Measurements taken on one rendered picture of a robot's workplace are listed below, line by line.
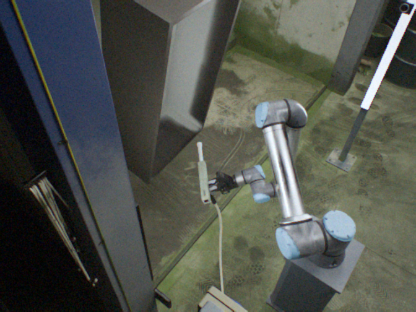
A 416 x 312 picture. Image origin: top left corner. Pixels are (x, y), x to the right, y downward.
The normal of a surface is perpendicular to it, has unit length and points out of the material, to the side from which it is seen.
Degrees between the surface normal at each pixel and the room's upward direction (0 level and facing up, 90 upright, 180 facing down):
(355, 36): 90
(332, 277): 0
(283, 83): 0
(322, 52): 90
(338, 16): 90
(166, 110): 12
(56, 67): 90
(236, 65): 0
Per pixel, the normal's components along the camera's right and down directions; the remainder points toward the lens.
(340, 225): 0.11, -0.67
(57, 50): 0.80, 0.47
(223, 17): -0.56, 0.61
